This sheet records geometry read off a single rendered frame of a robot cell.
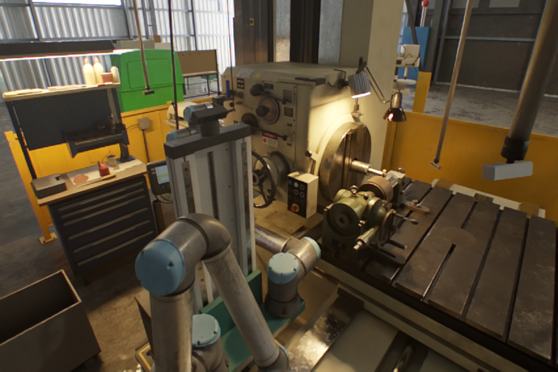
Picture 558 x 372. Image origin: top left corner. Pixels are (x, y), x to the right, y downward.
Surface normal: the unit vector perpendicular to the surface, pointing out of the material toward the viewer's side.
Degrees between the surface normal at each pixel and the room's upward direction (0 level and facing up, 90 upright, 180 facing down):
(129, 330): 0
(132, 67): 84
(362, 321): 0
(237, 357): 0
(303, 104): 90
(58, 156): 90
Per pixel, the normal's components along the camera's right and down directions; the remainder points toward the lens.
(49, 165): 0.75, 0.27
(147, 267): -0.30, 0.26
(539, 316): 0.00, -0.91
